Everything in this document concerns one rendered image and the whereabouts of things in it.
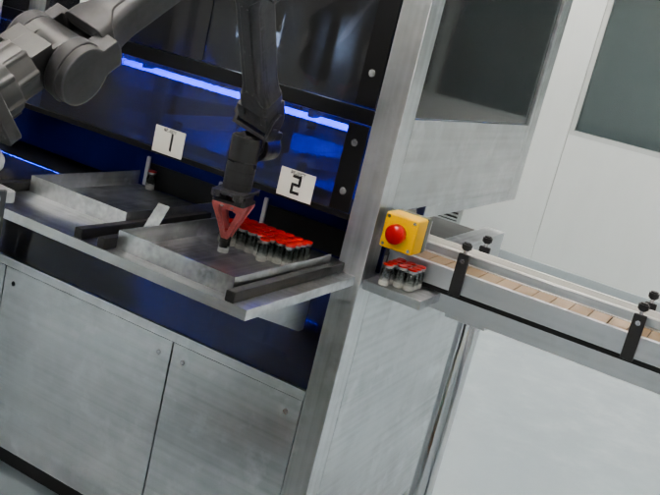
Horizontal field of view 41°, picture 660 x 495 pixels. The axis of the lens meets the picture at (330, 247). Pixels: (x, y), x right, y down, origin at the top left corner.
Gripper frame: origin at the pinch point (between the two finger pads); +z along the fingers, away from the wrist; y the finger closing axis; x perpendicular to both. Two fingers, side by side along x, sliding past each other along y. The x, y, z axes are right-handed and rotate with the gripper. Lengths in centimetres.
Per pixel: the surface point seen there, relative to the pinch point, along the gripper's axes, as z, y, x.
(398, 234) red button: -7.9, 6.5, -31.6
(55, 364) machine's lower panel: 54, 29, 47
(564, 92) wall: -31, 478, -58
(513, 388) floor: 94, 225, -71
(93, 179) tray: 2.4, 19.5, 40.0
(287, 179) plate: -10.3, 16.6, -4.9
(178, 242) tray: 3.9, -2.3, 8.6
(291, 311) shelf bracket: 13.7, 6.3, -14.6
